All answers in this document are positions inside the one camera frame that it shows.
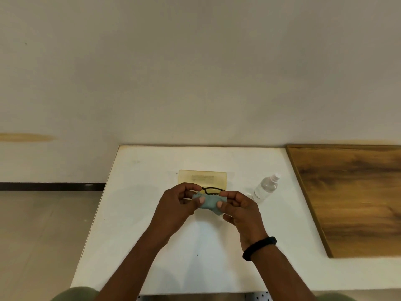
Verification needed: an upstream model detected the grey-green cleaning cloth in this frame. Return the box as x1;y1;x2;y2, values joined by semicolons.
191;192;228;216

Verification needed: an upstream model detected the clear spray bottle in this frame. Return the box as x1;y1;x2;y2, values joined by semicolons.
247;173;281;204

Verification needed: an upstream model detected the black wristband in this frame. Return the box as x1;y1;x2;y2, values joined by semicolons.
242;236;277;262

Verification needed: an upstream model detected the white polka dot slipper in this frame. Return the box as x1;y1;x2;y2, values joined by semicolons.
247;291;272;301

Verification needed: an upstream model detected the person's right hand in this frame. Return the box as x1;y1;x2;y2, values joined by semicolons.
216;191;269;253

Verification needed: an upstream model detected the person's right forearm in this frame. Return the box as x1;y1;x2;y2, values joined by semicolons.
250;244;317;301

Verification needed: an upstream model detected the yellow translucent glasses case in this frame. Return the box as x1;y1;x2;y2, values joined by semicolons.
178;169;227;198

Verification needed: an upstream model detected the person's left hand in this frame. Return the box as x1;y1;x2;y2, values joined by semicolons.
150;182;206;245

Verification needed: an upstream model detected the person's left forearm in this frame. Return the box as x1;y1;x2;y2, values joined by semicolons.
95;230;167;301

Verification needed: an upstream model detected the person's left leg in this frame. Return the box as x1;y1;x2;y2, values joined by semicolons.
59;286;101;301

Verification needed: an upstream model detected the brown wooden board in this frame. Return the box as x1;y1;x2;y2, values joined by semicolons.
285;144;401;259

